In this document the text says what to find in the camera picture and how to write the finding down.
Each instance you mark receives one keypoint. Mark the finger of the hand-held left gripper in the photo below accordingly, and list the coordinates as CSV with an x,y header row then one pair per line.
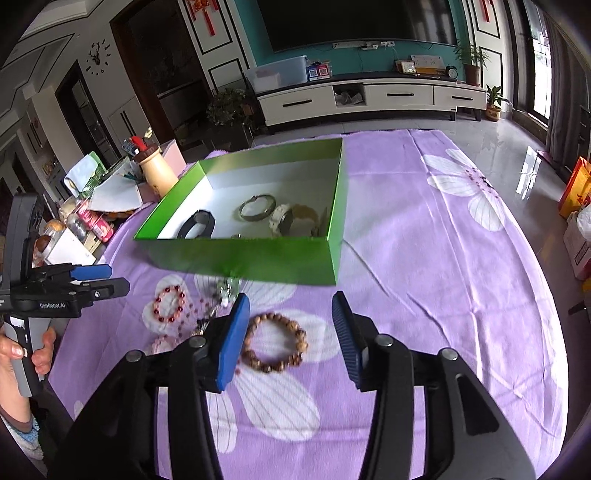
x,y
92,272
106,290

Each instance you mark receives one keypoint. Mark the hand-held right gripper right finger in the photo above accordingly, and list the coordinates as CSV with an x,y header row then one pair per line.
x,y
344,332

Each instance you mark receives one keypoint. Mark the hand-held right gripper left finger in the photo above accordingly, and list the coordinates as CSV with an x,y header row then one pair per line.
x,y
233,341

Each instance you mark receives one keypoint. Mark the clear crystal ornament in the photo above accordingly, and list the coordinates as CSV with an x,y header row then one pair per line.
x,y
226,290

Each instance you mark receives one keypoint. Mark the green cardboard box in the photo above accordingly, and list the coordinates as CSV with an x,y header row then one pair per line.
x,y
240,258

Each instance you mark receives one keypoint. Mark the person's left forearm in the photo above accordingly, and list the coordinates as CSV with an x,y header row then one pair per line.
x,y
18,434

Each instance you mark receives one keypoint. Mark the person's left hand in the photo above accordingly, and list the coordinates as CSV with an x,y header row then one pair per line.
x,y
44,350

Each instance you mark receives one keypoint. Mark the pile of snack packets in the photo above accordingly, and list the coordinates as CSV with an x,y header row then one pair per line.
x,y
87,221

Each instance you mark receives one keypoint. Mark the white paper sheets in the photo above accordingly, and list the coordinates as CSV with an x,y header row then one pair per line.
x,y
115,196

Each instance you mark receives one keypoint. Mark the purple floral tablecloth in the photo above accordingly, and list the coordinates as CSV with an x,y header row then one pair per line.
x,y
415,277

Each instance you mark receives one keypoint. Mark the green and white package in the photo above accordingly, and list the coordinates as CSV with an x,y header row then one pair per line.
x,y
87,170

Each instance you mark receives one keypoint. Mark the black wristwatch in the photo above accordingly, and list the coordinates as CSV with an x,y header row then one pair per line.
x,y
196,226

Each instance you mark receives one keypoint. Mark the bottle-shaped pen holder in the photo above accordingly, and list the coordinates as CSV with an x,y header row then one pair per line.
x,y
157,173

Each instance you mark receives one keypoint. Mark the white wristwatch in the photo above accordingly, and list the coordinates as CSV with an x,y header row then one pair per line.
x,y
279,221

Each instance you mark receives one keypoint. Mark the silver metal bangle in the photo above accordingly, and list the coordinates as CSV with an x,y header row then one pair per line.
x,y
247,213

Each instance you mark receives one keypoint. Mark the grey remote control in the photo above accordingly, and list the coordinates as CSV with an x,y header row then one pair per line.
x,y
129,147

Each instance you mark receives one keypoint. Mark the bushy plant on stand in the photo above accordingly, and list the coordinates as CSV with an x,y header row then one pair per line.
x,y
228,110

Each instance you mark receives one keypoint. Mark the white television cabinet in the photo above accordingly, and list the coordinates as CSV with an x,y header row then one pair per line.
x,y
300,106

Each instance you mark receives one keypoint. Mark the white cardboard box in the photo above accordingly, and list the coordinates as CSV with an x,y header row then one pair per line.
x,y
579,249

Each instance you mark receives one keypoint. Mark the blue and red sign stand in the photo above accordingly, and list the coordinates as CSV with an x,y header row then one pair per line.
x,y
319,72

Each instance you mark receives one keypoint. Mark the clear plastic storage box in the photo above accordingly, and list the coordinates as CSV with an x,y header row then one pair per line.
x,y
277,76

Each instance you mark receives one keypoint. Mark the small potted plant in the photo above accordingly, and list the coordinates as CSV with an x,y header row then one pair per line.
x,y
494,108

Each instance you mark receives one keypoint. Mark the yellow shopping bag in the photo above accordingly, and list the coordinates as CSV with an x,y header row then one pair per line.
x,y
575,189

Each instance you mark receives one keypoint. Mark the white desk calendar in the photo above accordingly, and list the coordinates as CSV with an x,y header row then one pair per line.
x,y
427,63

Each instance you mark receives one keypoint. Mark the black alarm clock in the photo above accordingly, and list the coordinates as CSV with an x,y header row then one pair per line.
x,y
451,72

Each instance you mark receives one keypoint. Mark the white power strip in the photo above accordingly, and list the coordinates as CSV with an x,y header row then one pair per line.
x,y
364,45

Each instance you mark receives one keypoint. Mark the tall potted plant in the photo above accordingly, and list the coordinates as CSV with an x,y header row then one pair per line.
x,y
472,69

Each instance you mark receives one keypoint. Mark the black flat television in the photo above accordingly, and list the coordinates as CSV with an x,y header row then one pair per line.
x,y
355,23

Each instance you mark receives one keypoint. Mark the dark window curtain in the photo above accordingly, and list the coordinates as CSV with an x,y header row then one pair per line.
x,y
568,83

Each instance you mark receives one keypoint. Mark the black deer wall clock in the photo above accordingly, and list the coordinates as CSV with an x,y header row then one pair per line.
x,y
98,57

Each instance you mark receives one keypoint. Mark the red knot wall decoration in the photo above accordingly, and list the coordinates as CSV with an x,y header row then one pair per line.
x,y
485,9
205,14

